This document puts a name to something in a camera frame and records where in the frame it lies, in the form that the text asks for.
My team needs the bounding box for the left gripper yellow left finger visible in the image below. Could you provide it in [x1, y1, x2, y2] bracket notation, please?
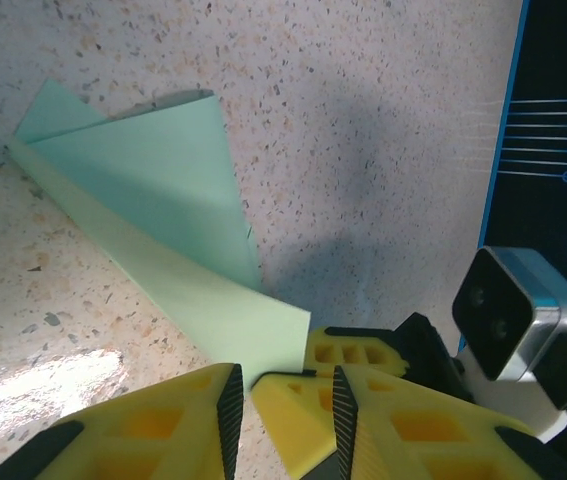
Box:
[0, 362, 245, 480]

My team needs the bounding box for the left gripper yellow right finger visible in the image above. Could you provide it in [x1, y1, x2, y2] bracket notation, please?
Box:
[312, 364, 567, 480]

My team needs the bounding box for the light green paper sheet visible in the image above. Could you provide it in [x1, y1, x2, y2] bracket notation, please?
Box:
[5, 78, 313, 394]

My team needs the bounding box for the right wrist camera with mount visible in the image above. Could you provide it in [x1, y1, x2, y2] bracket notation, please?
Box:
[451, 245, 567, 444]

